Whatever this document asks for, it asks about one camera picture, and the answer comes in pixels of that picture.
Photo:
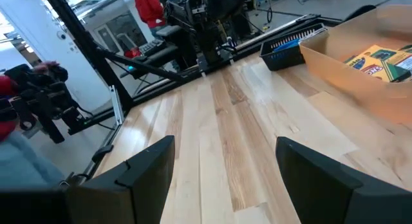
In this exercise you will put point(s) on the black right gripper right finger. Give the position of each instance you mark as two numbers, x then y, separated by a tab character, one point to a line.
322	198

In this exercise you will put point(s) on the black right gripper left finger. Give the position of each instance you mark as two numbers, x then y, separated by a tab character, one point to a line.
135	198

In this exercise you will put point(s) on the yellow crayon box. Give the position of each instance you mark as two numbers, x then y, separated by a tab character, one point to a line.
370	69
383	53

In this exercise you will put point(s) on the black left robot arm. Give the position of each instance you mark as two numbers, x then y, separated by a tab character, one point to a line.
209	24

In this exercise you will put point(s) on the orange translucent plastic bin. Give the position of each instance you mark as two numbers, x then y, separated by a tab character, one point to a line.
354	89

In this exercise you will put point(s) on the black mechanical rig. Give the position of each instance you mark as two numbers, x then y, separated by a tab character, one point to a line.
48	95

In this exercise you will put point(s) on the black mesh basket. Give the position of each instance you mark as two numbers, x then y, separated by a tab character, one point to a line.
283	61

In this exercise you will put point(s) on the person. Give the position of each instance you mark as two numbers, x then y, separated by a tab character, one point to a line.
148	8

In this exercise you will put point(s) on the silver metal bracket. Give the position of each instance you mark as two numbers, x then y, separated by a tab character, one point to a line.
116	105

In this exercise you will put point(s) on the black aluminium table frame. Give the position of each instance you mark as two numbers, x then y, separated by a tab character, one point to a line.
90	53

